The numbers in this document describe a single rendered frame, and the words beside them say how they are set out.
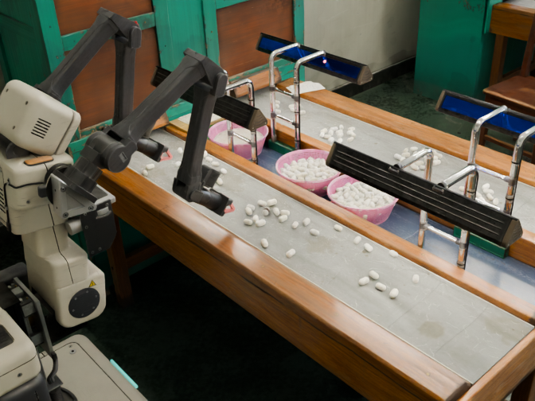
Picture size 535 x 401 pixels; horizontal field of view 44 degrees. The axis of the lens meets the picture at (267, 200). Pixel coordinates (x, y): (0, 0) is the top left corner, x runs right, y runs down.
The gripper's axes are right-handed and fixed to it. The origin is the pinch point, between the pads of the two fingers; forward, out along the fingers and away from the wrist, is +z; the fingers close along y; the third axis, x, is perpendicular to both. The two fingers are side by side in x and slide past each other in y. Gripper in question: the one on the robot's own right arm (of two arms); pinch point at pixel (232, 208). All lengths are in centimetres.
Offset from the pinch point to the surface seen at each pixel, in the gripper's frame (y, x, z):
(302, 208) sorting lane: -8.7, -11.0, 23.7
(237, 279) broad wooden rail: -19.2, 18.4, -3.0
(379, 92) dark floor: 154, -112, 251
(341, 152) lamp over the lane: -34.6, -32.5, -5.7
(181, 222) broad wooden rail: 12.1, 12.6, -7.1
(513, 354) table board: -99, -4, 16
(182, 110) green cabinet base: 83, -24, 29
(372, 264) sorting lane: -48, -6, 18
